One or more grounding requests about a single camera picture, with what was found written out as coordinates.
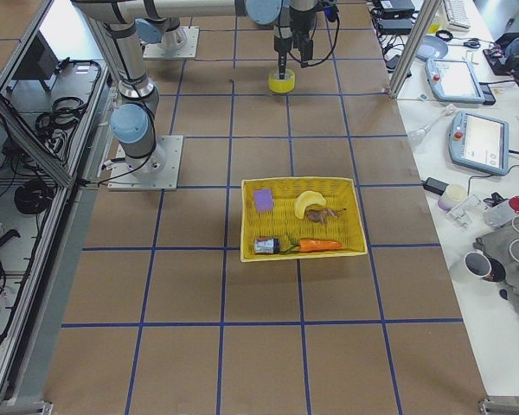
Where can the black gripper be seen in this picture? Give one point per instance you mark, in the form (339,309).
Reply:
(282,44)

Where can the yellow tape roll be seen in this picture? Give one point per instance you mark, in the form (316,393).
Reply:
(285,85)

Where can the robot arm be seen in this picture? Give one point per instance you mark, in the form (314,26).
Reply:
(292,21)
(133,121)

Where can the light blue plate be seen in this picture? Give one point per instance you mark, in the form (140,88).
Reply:
(432,47)

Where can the pale toy banana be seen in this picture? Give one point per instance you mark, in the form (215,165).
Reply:
(307,199)

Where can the purple foam block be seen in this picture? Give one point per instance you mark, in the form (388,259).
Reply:
(263,200)

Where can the upper teach pendant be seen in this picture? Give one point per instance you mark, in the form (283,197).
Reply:
(453,81)

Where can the teach pendant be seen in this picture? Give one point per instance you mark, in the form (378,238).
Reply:
(453,81)
(480,143)

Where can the toy lion figure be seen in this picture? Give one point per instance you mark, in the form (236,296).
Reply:
(321,215)

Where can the yellow plastic basket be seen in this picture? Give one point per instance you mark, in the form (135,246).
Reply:
(282,223)

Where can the orange toy carrot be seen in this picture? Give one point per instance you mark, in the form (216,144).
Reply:
(318,245)

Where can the small battery can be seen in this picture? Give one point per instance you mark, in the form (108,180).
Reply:
(266,246)

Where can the lower teach pendant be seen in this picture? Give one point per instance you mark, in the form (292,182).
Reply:
(480,143)

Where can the white mug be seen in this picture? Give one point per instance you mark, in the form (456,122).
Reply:
(477,264)

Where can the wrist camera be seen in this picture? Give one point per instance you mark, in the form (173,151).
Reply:
(331,11)

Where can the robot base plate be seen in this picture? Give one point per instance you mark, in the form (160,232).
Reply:
(177,44)
(160,171)

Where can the aluminium frame post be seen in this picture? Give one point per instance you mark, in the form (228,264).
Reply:
(428,10)

